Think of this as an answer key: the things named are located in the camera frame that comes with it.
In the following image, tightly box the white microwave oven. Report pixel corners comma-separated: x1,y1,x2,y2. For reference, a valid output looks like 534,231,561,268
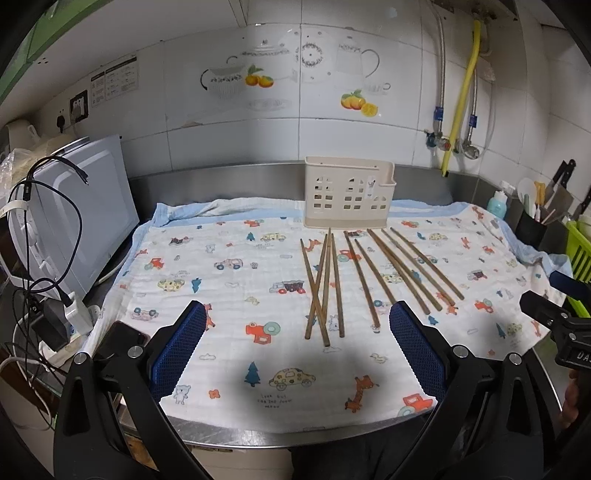
1,135,138,299

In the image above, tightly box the wall power socket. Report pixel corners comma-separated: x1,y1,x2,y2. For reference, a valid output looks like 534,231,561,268
69,90,89,124

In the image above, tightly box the wooden chopstick six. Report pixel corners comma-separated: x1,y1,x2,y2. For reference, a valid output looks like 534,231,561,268
353,239,397,305

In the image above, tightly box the black kitchen knife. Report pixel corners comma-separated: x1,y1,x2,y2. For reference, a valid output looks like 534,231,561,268
545,159,576,205

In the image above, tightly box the wooden chopstick one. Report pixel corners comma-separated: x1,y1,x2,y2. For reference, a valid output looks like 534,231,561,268
298,237,332,348

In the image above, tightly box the wooden chopstick four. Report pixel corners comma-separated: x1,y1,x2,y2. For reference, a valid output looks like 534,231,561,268
331,236,346,338

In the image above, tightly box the wooden chopstick two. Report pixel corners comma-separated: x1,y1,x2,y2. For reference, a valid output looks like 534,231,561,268
303,233,329,341

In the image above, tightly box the beige plastic utensil holder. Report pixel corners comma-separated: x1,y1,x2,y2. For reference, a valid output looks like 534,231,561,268
304,156,396,230

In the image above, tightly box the wooden chopstick three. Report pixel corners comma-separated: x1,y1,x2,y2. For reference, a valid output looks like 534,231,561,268
322,229,332,331

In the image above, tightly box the wooden chopstick seven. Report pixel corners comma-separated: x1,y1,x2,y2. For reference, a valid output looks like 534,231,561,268
368,229,431,315

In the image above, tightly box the wooden chopstick five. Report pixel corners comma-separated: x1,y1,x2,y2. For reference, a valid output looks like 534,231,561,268
344,230,381,334

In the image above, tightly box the yellow gas hose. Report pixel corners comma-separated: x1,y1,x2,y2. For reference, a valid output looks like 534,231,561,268
440,19,483,178

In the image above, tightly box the white power adapter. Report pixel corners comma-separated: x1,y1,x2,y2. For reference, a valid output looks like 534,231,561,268
64,292,93,335

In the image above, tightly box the cartoon print white cloth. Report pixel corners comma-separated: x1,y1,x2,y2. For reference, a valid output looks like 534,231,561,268
86,198,572,433

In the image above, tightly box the teal soap bottle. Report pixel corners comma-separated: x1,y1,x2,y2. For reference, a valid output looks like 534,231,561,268
487,190,508,219

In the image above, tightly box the wooden chopstick eight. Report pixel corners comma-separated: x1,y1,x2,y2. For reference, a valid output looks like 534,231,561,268
382,230,443,312

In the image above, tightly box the wooden chopstick ten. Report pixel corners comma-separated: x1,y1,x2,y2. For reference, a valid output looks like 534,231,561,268
389,227,465,300

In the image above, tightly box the black utensil cup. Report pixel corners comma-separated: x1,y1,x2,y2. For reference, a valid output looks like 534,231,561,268
515,211,548,249

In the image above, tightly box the wooden chopstick nine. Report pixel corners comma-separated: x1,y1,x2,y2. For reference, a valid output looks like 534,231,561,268
385,232,456,307

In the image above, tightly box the green plastic basket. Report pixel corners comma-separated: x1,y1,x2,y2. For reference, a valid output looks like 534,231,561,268
564,220,591,319

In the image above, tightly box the black cable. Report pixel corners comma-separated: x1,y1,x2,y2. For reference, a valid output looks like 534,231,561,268
8,155,90,296

